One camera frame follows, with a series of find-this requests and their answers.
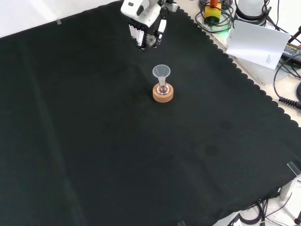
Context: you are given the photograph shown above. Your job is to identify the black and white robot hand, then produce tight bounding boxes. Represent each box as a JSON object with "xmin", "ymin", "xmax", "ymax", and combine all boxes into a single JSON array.
[{"xmin": 120, "ymin": 0, "xmax": 168, "ymax": 51}]

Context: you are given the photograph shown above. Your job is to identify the clear glass graduated cylinder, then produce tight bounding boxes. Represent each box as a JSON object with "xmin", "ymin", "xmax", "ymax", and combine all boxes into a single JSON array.
[{"xmin": 145, "ymin": 34, "xmax": 158, "ymax": 48}]

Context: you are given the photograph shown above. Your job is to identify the clear plastic funnel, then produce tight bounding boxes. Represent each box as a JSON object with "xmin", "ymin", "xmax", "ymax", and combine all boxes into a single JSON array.
[{"xmin": 152, "ymin": 65, "xmax": 172, "ymax": 82}]

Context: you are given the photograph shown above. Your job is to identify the yellow stop button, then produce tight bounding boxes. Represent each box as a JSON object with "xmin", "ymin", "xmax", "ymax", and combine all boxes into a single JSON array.
[{"xmin": 204, "ymin": 0, "xmax": 222, "ymax": 25}]

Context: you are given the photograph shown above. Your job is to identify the clear round-bottom flask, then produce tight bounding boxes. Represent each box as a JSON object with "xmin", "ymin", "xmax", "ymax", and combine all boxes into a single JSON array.
[{"xmin": 157, "ymin": 77, "xmax": 170, "ymax": 96}]

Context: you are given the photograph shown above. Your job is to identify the black table cloth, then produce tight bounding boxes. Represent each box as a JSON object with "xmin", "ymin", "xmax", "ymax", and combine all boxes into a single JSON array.
[{"xmin": 0, "ymin": 0, "xmax": 301, "ymax": 226}]

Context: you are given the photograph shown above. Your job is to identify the black power adapter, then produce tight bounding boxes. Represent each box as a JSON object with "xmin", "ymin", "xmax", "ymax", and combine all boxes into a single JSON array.
[{"xmin": 281, "ymin": 43, "xmax": 301, "ymax": 60}]

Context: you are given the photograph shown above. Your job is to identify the black cable loops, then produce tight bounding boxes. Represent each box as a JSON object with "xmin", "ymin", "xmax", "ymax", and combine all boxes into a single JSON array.
[{"xmin": 194, "ymin": 0, "xmax": 236, "ymax": 33}]

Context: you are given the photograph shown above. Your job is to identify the cork ring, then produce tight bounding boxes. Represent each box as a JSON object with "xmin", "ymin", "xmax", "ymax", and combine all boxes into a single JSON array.
[{"xmin": 152, "ymin": 83, "xmax": 175, "ymax": 104}]

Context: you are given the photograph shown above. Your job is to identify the black coiled cable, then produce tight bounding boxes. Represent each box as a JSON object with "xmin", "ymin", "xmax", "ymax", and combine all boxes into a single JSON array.
[{"xmin": 273, "ymin": 57, "xmax": 301, "ymax": 109}]

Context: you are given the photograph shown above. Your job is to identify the black floor cable bundle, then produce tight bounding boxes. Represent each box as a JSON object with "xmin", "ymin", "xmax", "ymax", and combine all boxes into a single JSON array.
[{"xmin": 229, "ymin": 199, "xmax": 301, "ymax": 226}]

